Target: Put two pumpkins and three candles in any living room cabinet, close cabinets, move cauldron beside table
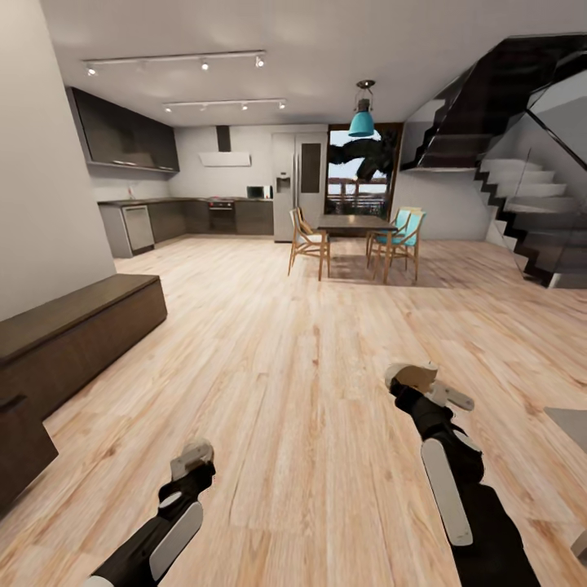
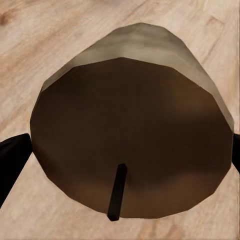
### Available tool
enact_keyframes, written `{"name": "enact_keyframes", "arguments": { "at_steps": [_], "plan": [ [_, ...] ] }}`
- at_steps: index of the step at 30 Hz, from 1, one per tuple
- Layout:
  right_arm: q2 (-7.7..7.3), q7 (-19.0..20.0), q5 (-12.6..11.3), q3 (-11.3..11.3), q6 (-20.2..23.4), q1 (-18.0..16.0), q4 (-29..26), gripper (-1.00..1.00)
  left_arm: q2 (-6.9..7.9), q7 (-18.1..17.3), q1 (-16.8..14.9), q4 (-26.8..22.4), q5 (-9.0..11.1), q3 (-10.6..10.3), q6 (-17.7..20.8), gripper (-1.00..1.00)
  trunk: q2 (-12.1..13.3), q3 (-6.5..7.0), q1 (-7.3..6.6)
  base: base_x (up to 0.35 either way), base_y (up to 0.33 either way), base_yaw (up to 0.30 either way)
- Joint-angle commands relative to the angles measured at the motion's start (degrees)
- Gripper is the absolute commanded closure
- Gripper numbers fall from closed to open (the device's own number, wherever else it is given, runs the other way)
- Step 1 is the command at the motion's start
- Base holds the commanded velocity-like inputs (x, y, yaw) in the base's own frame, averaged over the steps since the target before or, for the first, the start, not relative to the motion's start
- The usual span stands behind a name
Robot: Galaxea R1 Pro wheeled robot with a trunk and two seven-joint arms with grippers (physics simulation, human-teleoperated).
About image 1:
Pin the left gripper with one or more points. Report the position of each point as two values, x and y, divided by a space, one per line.
199 478

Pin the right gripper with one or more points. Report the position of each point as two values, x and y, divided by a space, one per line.
414 402

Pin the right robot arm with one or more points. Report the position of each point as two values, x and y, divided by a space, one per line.
485 543

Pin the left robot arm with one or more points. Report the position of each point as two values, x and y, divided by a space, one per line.
146 557

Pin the pillar candle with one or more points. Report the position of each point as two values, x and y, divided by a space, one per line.
430 367
207 457
409 374

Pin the fixed window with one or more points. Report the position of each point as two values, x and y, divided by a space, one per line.
360 172

